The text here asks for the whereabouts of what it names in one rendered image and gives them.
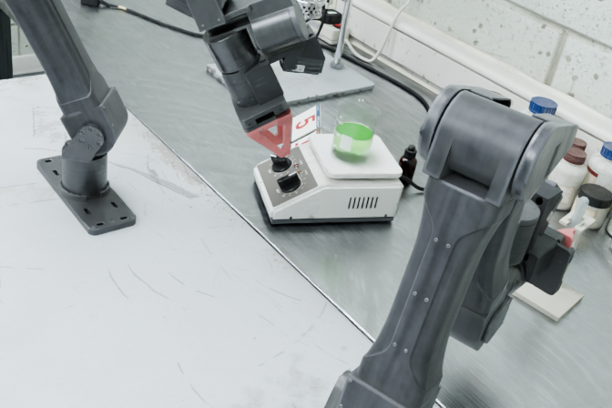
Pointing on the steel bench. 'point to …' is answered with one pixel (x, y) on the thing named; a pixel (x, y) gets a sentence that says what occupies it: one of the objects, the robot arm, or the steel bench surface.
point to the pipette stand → (552, 308)
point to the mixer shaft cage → (310, 5)
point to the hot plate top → (383, 165)
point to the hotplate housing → (335, 198)
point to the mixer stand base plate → (339, 82)
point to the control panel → (285, 175)
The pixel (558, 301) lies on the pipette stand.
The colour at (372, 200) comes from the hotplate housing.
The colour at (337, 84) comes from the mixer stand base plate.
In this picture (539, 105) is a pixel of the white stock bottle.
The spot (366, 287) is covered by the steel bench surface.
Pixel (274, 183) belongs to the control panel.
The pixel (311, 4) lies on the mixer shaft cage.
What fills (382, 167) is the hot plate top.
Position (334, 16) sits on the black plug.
